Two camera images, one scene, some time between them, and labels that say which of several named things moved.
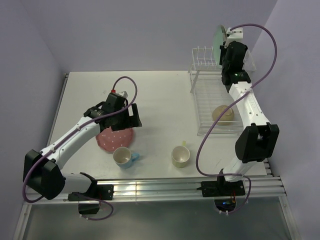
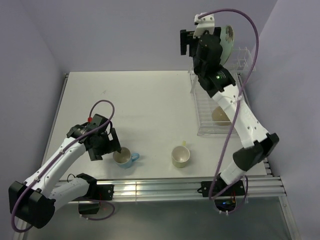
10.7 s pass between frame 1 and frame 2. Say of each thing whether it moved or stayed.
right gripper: moved
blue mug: stayed
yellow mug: stayed
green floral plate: moved
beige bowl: stayed
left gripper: moved
